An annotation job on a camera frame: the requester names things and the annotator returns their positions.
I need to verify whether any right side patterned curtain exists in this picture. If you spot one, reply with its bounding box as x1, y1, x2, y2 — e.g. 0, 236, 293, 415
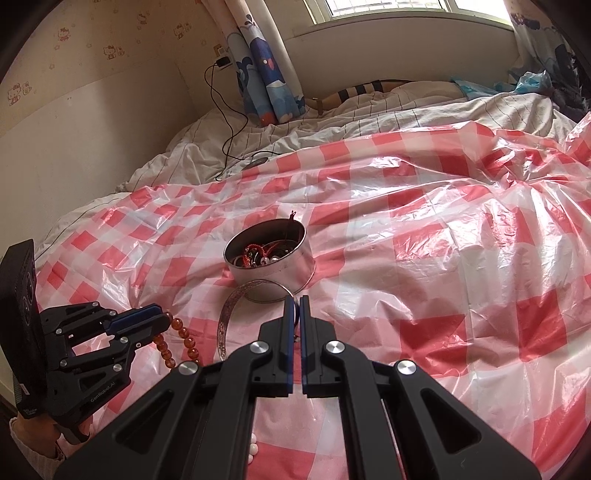
505, 0, 590, 122

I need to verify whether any amber bead bracelet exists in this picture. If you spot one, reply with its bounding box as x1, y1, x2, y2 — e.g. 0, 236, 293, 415
151, 310, 202, 370

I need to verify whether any round silver metal tin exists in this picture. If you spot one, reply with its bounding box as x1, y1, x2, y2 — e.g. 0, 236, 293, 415
223, 217, 315, 284

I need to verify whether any striped beige pillow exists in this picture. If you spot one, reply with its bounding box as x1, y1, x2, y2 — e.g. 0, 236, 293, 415
304, 79, 409, 115

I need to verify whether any black left camera box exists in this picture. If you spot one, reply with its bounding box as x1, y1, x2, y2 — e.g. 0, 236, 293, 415
1, 239, 47, 419

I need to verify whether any silver metal bangle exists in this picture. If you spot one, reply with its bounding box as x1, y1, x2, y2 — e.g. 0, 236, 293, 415
215, 268, 315, 360

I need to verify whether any left hand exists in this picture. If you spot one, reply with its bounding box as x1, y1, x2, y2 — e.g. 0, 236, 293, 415
11, 412, 93, 460

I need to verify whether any blue cartoon curtain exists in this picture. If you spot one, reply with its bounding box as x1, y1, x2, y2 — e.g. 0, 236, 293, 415
204, 0, 305, 126

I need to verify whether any blue plastic bag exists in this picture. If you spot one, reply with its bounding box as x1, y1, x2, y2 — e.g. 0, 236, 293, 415
452, 71, 553, 100

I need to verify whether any red white checkered plastic sheet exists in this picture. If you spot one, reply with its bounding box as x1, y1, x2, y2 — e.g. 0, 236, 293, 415
37, 120, 590, 478

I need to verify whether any black charging cable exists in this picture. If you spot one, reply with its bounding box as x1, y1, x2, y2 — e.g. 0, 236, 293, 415
203, 62, 281, 181

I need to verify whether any red beaded string bracelet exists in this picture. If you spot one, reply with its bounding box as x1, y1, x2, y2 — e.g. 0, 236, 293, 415
230, 210, 302, 269

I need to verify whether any black wall charger plug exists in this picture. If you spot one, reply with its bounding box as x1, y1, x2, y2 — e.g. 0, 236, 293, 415
214, 56, 231, 69

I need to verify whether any white striped bed quilt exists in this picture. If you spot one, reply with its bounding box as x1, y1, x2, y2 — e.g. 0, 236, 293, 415
35, 81, 575, 263

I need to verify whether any window with white frame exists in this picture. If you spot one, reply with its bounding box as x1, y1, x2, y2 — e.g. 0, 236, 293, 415
294, 0, 513, 34

